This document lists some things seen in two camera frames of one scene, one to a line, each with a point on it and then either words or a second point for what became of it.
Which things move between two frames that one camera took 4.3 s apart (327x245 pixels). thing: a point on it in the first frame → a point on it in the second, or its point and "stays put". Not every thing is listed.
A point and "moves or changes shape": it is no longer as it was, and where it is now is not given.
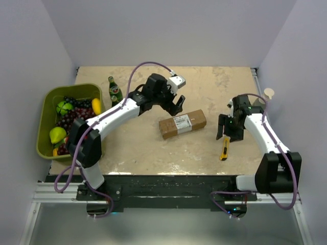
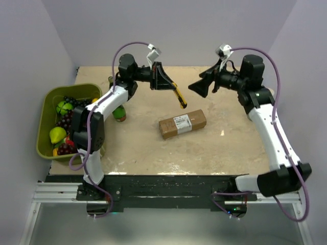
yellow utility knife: x=226 y=149 moves or changes shape
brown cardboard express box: x=174 y=126 stays put
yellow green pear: x=57 y=134 stays put
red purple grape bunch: x=66 y=120 stays put
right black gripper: x=223 y=120 → x=202 y=86
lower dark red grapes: x=63 y=149 stays put
